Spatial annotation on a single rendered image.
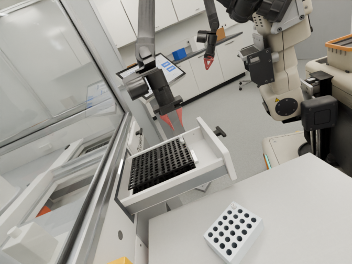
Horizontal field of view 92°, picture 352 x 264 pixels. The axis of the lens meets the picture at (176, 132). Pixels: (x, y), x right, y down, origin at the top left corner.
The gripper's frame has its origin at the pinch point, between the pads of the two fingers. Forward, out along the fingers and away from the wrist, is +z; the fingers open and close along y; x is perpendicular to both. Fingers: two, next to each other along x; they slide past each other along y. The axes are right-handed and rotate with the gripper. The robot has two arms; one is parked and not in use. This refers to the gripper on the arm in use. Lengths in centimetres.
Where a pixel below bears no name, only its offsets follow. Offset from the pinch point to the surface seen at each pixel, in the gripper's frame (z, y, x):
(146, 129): 49, -45, 163
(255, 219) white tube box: 19.9, 9.0, -27.9
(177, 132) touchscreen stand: 41, -4, 92
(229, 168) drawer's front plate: 11.4, 9.1, -17.4
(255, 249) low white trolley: 23.3, 5.9, -32.0
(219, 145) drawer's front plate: 5.4, 9.2, -14.0
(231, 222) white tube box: 20.5, 3.3, -25.9
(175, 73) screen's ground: -8, 15, 97
